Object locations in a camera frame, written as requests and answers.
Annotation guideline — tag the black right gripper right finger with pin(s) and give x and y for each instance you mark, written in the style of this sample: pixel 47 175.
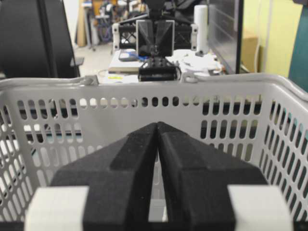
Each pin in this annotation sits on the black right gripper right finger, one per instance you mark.
pixel 213 191

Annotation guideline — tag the cardboard box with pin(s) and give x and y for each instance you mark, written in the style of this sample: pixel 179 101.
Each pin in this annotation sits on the cardboard box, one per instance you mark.
pixel 248 51

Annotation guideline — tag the grey plastic shopping basket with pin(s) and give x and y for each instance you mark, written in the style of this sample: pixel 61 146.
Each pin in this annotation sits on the grey plastic shopping basket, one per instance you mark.
pixel 46 124

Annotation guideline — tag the white paper roll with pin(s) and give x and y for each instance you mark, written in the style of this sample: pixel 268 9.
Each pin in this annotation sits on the white paper roll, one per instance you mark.
pixel 201 20

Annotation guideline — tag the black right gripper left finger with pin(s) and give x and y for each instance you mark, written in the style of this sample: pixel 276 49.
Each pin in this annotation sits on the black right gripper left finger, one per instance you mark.
pixel 108 190

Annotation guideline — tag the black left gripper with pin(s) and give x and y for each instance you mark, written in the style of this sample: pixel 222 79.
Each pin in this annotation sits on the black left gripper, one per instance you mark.
pixel 157 68

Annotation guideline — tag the black office chair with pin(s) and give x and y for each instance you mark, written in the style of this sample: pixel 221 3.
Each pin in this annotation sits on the black office chair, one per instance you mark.
pixel 35 41

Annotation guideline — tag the black monitor screen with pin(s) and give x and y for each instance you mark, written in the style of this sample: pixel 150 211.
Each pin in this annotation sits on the black monitor screen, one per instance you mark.
pixel 225 30

